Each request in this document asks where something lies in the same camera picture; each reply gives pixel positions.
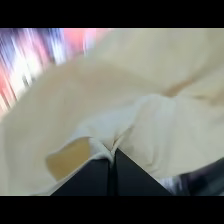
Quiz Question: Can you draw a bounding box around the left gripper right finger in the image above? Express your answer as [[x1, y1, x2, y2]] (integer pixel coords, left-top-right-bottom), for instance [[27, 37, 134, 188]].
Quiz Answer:
[[112, 147, 173, 197]]

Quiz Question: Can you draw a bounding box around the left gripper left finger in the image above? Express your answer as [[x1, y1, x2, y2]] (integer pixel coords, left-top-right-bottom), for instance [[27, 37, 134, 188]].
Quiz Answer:
[[50, 155, 112, 197]]

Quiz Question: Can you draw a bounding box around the beige garment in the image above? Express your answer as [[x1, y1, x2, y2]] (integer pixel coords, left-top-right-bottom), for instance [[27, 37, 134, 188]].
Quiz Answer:
[[0, 28, 224, 196]]

